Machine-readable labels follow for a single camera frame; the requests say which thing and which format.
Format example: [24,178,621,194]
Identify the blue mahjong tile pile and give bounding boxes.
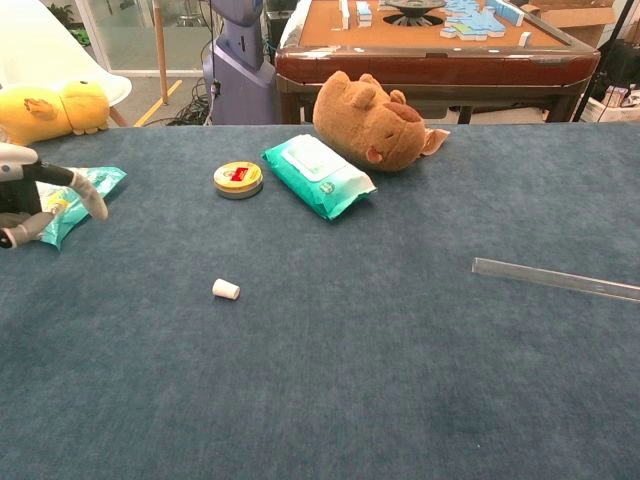
[439,0,507,41]

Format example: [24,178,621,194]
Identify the cardboard box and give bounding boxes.
[528,0,620,50]

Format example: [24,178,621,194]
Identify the yellow duck plush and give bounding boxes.
[0,80,111,147]

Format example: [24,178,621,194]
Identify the clear plastic tube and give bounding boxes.
[471,256,640,304]

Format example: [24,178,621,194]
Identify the brown mahjong table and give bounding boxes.
[274,0,602,126]

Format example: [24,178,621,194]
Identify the black floor cable bundle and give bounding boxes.
[166,76,217,127]

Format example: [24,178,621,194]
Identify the round yellow tin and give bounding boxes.
[212,160,265,201]

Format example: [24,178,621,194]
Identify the blue grey machine base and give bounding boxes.
[201,0,278,127]

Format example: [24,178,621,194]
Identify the wooden pole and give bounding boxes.
[151,0,170,106]

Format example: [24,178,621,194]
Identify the teal wet wipes pack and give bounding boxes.
[260,133,378,223]

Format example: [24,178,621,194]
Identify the blue mahjong tile row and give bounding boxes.
[487,0,526,28]

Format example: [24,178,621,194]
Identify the white chair wooden legs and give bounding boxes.
[0,0,134,129]

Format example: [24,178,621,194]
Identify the teal snack bag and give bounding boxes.
[33,165,128,252]

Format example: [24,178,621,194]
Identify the white packaging pile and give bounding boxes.
[583,83,640,124]

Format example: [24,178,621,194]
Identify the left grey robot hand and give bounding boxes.
[0,142,109,251]

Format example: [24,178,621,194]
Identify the transparent snack packet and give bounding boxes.
[421,126,452,158]

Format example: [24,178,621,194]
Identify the black tripod stand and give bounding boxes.
[571,0,640,124]

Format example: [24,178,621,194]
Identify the brown capybara plush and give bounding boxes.
[312,69,428,174]

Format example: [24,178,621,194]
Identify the blue felt table mat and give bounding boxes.
[0,121,640,480]

